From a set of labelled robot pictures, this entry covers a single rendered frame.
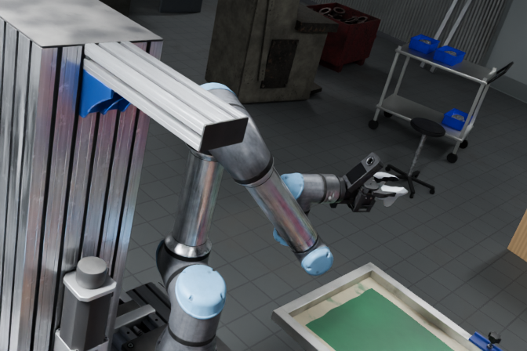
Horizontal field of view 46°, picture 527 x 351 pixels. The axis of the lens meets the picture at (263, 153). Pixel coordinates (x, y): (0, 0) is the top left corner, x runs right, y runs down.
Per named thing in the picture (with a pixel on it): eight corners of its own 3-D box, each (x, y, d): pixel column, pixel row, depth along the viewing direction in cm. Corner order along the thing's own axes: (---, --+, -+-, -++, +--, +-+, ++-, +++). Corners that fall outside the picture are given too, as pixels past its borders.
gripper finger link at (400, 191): (400, 204, 171) (369, 200, 168) (408, 187, 168) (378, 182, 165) (404, 211, 168) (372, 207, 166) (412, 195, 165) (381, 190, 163)
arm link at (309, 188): (270, 195, 160) (278, 166, 157) (307, 195, 165) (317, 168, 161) (281, 212, 154) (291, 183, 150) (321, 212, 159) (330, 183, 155)
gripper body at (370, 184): (359, 193, 172) (321, 193, 167) (371, 169, 168) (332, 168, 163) (372, 212, 167) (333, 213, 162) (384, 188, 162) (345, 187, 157)
